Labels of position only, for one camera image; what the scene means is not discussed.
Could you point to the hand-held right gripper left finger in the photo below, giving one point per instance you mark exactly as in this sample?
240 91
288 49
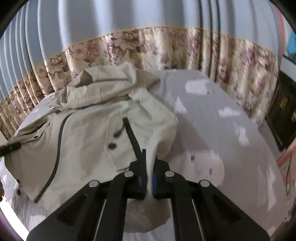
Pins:
143 179

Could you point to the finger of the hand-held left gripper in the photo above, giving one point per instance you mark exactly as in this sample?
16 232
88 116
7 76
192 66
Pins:
11 148

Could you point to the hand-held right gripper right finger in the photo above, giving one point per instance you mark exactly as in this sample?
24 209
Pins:
156 183

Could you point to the beige hooded jacket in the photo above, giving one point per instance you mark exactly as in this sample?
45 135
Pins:
87 129

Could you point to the grey animal print bed sheet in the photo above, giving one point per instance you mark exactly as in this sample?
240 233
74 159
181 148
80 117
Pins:
219 143

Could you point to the blue curtain with floral hem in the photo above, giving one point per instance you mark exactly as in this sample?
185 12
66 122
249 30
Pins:
115 16

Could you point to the blue cloth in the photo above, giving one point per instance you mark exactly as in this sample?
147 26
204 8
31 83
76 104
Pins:
292 44

